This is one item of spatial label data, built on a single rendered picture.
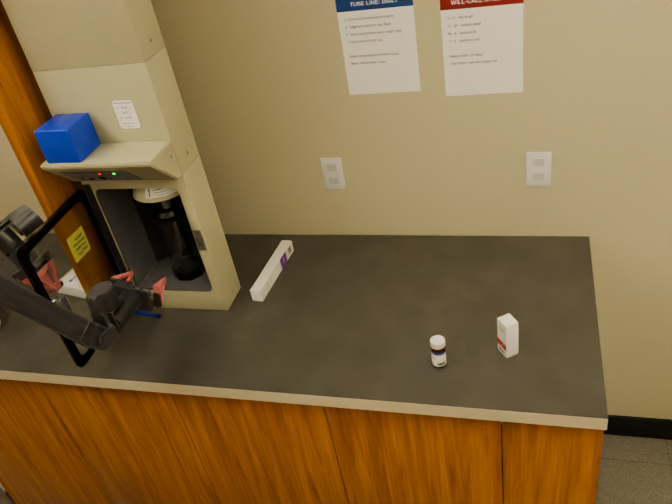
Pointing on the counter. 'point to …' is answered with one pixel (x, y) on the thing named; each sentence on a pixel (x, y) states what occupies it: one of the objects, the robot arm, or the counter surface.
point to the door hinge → (104, 227)
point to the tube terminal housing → (154, 98)
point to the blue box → (67, 138)
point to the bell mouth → (154, 194)
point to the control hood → (125, 161)
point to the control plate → (101, 175)
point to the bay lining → (133, 230)
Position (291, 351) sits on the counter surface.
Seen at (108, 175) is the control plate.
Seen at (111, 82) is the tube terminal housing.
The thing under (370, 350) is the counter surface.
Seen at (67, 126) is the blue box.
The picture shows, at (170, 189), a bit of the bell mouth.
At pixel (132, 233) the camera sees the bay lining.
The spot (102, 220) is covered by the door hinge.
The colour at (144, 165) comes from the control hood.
